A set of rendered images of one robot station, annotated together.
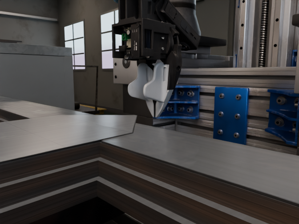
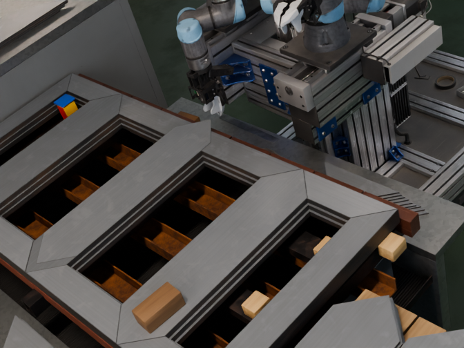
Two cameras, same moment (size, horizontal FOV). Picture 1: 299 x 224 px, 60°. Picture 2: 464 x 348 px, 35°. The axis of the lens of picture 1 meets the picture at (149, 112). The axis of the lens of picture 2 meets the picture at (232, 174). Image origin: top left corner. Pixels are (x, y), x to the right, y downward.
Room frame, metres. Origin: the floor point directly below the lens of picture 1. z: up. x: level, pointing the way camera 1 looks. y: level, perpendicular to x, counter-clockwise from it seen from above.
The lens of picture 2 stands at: (-1.58, -0.38, 2.28)
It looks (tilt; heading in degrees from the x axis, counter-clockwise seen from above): 39 degrees down; 11
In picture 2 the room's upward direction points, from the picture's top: 18 degrees counter-clockwise
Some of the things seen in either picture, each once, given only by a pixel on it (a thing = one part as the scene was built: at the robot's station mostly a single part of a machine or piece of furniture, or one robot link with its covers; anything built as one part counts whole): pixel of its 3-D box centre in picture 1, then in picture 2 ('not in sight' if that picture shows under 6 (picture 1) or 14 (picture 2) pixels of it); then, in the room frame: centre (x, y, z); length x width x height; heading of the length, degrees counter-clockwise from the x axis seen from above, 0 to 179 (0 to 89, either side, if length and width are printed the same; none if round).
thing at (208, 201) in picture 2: not in sight; (184, 190); (0.28, 0.16, 0.70); 1.66 x 0.08 x 0.05; 45
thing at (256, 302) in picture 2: not in sight; (257, 306); (-0.35, -0.09, 0.79); 0.06 x 0.05 x 0.04; 135
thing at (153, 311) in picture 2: not in sight; (159, 307); (-0.38, 0.14, 0.89); 0.12 x 0.06 x 0.05; 130
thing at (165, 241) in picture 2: not in sight; (141, 226); (0.14, 0.30, 0.70); 1.66 x 0.08 x 0.05; 45
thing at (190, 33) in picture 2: not in sight; (191, 38); (0.44, 0.00, 1.17); 0.09 x 0.08 x 0.11; 7
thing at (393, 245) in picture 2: not in sight; (391, 246); (-0.23, -0.47, 0.79); 0.06 x 0.05 x 0.04; 135
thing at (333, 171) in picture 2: not in sight; (362, 197); (0.08, -0.42, 0.70); 0.39 x 0.12 x 0.04; 45
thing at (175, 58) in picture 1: (167, 62); (218, 94); (0.43, -0.03, 0.95); 0.05 x 0.02 x 0.09; 45
